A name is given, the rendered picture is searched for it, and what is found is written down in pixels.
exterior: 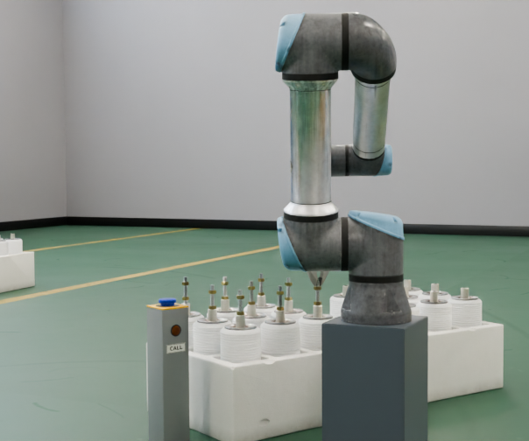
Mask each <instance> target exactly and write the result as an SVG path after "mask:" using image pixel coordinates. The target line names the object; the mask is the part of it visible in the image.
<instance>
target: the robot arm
mask: <svg viewBox="0 0 529 441"><path fill-rule="evenodd" d="M396 66H397V55H396V51H395V48H394V45H393V43H392V41H391V38H390V37H389V35H388V33H387V32H386V31H385V30H384V28H383V27H382V26H381V25H380V24H379V23H378V22H377V21H375V20H374V19H372V18H371V17H368V16H366V15H364V14H361V13H357V12H349V13H305V12H303V13H300V14H288V15H285V16H284V17H283V18H282V19H281V21H280V25H279V35H278V43H277V50H276V59H275V70H276V71H277V72H279V73H281V72H282V81H283V82H284V83H285V84H286V85H287V86H288V87H289V89H290V159H291V160H290V162H291V202H290V203H289V204H288V205H287V206H286V207H285V208H284V216H281V217H279V218H278V220H277V227H278V237H279V249H280V254H281V259H282V263H283V264H284V266H285V268H286V269H288V270H296V271H304V272H306V273H307V274H308V277H309V279H310V281H311V283H312V284H313V286H316V285H317V283H318V279H319V281H320V286H322V285H323V283H324V282H325V280H326V278H327V276H328V273H329V271H348V272H349V286H348V289H347V291H346V294H345V298H344V300H343V303H342V308H341V321H343V322H347V323H350V324H357V325H367V326H390V325H400V324H405V323H408V322H411V321H412V309H411V306H410V304H409V301H408V298H407V295H406V290H405V287H404V239H405V237H404V233H403V222H402V220H401V219H400V218H399V217H397V216H394V215H390V214H385V213H373V212H366V211H357V210H350V211H349V213H348V216H349V217H338V208H337V207H336V206H335V205H334V204H333V203H332V201H331V177H346V176H372V177H376V176H387V175H390V174H391V171H392V147H391V146H390V145H389V144H385V137H386V126H387V115H388V103H389V92H390V81H391V78H392V77H393V76H394V74H395V73H396ZM348 70H350V72H351V74H352V75H353V77H354V78H355V93H354V121H353V144H345V145H331V88H332V87H333V86H334V84H335V83H336V82H337V81H338V72H339V71H348ZM317 271H320V272H321V274H320V277H319V278H318V277H317Z"/></svg>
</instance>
